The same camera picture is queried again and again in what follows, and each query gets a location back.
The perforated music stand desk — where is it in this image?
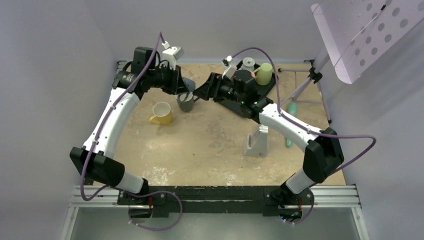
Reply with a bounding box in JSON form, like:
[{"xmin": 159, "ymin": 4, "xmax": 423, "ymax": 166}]
[{"xmin": 310, "ymin": 0, "xmax": 424, "ymax": 84}]

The green mug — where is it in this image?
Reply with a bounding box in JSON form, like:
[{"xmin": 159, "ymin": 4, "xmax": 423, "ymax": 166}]
[{"xmin": 253, "ymin": 63, "xmax": 274, "ymax": 86}]

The white metronome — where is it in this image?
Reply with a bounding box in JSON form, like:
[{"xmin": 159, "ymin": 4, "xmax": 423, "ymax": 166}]
[{"xmin": 242, "ymin": 124, "xmax": 269, "ymax": 158}]

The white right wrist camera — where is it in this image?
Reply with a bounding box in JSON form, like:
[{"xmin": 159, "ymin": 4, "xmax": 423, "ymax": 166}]
[{"xmin": 221, "ymin": 55, "xmax": 237, "ymax": 80}]

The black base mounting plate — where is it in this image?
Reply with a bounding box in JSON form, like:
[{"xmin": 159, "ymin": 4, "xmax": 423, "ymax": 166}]
[{"xmin": 117, "ymin": 185, "xmax": 314, "ymax": 219}]

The yellow mug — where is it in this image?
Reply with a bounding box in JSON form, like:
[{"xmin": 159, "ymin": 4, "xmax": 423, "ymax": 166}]
[{"xmin": 149, "ymin": 102, "xmax": 173, "ymax": 125}]

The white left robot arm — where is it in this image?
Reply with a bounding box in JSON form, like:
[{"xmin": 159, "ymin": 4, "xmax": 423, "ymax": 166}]
[{"xmin": 69, "ymin": 46, "xmax": 192, "ymax": 205}]

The aluminium frame rail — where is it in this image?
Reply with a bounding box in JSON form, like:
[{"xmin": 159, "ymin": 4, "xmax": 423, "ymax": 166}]
[{"xmin": 60, "ymin": 185, "xmax": 370, "ymax": 240}]

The grey-blue ceramic mug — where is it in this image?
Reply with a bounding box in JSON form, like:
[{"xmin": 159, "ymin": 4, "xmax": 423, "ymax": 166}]
[{"xmin": 175, "ymin": 92, "xmax": 195, "ymax": 113}]

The black plastic tray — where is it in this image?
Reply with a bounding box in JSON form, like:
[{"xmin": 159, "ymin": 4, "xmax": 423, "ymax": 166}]
[{"xmin": 219, "ymin": 60, "xmax": 275, "ymax": 118}]

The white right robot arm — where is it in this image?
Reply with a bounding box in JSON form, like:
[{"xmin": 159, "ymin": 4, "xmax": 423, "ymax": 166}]
[{"xmin": 193, "ymin": 70, "xmax": 344, "ymax": 204}]

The music stand tripod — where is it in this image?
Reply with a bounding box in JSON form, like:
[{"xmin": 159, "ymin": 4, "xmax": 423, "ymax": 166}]
[{"xmin": 276, "ymin": 53, "xmax": 332, "ymax": 125}]

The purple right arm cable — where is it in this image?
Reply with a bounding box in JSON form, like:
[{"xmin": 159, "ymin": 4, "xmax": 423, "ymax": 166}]
[{"xmin": 231, "ymin": 46, "xmax": 377, "ymax": 226}]

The teal handled tool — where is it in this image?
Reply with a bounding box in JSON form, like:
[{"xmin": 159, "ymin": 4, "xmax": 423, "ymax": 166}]
[{"xmin": 285, "ymin": 101, "xmax": 298, "ymax": 149}]

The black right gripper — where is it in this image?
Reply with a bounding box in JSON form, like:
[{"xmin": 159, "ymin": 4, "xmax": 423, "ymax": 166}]
[{"xmin": 193, "ymin": 72, "xmax": 245, "ymax": 105}]

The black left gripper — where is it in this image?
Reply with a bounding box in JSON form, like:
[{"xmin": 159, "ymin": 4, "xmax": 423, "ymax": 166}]
[{"xmin": 148, "ymin": 63, "xmax": 190, "ymax": 96}]

